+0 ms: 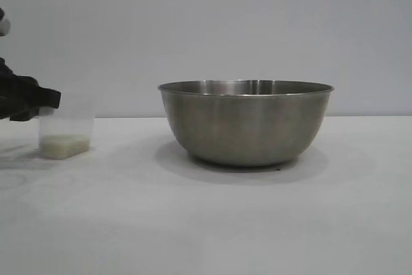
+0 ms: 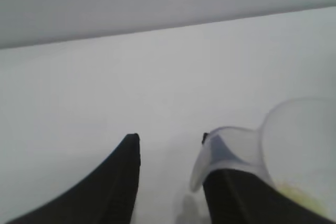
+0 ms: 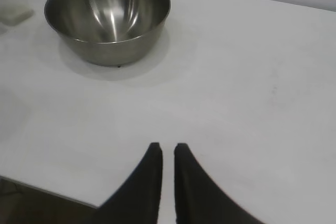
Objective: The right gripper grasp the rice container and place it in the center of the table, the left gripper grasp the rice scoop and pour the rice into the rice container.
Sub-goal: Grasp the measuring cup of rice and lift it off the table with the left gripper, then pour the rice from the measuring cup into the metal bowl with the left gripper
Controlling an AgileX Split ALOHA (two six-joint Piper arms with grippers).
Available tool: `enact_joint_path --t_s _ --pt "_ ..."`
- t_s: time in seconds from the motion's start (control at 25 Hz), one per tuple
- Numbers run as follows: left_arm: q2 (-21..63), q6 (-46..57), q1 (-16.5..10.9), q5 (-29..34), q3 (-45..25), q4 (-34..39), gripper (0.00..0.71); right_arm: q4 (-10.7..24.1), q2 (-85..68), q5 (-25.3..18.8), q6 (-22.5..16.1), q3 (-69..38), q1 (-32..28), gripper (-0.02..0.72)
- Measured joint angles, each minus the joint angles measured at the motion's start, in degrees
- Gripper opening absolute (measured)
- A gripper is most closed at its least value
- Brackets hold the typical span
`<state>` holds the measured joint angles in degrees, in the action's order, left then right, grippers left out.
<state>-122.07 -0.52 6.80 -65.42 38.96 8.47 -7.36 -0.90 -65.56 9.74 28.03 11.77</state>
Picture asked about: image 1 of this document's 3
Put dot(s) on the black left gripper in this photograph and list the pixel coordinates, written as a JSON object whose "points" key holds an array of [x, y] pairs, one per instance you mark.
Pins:
{"points": [[16, 94]]}

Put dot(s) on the stainless steel mixing bowl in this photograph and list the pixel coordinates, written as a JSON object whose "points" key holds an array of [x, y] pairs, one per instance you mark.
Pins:
{"points": [[246, 127]]}

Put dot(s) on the white rice grains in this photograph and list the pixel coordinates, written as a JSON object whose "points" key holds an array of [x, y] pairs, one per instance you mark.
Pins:
{"points": [[64, 147]]}

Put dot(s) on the clear plastic measuring cup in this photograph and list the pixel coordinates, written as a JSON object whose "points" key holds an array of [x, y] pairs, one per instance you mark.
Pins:
{"points": [[71, 120]]}

